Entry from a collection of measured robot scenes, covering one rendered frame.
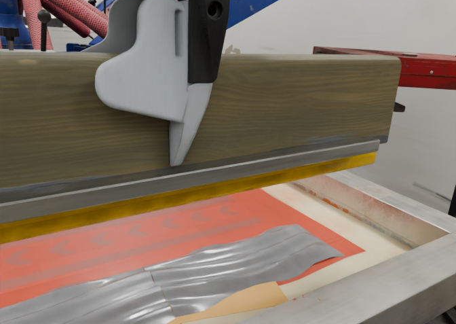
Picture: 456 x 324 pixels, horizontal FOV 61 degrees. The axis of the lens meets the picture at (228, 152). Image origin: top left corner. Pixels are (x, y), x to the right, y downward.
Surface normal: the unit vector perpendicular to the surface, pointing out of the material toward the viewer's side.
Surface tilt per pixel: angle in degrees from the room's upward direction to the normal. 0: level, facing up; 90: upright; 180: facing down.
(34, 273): 0
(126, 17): 95
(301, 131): 90
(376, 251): 0
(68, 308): 28
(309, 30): 90
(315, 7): 90
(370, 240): 0
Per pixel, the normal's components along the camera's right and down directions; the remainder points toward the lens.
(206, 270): 0.22, -0.62
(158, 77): 0.54, 0.21
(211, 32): 0.50, 0.52
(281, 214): 0.07, -0.95
